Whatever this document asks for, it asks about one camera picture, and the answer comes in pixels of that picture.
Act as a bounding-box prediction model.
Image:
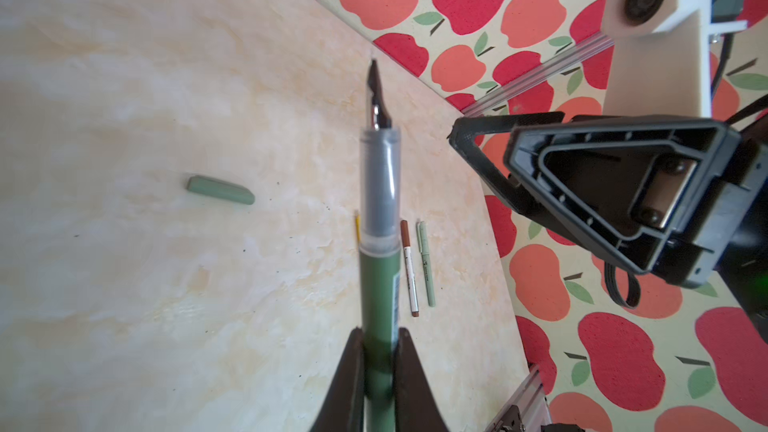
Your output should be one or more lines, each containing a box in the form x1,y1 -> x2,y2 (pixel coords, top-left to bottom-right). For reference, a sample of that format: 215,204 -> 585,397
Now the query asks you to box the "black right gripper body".
632,122 -> 767,288

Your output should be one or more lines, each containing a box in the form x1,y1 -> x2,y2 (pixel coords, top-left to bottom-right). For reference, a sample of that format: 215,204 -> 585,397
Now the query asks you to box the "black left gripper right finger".
393,328 -> 449,432

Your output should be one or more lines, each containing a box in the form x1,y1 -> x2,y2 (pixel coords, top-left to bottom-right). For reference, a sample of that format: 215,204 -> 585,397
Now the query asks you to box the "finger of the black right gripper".
448,112 -> 566,231
505,118 -> 741,276

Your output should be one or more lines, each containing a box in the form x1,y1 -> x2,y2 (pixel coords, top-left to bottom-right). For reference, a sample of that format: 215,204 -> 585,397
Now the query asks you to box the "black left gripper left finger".
310,328 -> 365,432

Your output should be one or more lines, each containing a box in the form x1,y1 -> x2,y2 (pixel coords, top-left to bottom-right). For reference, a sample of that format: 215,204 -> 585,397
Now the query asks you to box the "dark green pen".
359,60 -> 401,431

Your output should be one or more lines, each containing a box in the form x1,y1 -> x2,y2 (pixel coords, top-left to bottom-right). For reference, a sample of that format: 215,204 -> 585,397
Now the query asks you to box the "light green pen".
416,221 -> 437,307

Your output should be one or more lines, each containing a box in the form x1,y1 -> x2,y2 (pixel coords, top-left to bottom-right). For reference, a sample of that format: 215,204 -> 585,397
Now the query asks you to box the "white pen brown end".
400,219 -> 420,317

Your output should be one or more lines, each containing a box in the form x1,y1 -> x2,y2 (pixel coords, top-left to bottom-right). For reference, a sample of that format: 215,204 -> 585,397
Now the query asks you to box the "dark green pen cap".
186,175 -> 255,205

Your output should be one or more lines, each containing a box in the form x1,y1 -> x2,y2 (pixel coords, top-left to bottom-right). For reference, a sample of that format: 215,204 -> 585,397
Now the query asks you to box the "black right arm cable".
602,35 -> 768,310

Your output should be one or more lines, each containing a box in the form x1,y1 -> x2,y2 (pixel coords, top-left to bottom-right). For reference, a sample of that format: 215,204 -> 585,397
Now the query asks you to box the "aluminium right rear corner post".
462,33 -> 615,118

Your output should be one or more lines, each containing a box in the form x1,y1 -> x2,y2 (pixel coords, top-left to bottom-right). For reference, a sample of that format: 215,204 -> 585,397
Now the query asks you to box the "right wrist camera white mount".
601,0 -> 747,118

